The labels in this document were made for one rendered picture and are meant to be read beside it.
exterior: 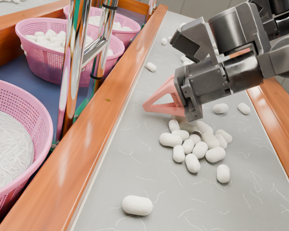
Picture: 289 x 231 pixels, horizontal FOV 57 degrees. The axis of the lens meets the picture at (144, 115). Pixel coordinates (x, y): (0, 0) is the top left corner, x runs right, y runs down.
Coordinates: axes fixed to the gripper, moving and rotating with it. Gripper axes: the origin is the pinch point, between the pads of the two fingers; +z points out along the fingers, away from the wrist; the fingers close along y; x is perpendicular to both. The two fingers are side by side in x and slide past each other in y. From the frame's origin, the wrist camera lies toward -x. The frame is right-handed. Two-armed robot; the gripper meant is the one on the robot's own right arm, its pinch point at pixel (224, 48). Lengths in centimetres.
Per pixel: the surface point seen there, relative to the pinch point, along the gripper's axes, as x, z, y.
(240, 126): 7.5, 2.9, 32.2
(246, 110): 7.8, 0.6, 26.1
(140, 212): -5, 16, 62
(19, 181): -14, 24, 64
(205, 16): 20, 1, -184
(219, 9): 19, -12, -184
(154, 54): -7.0, 19.8, 1.9
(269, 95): 12.1, -6.5, 14.8
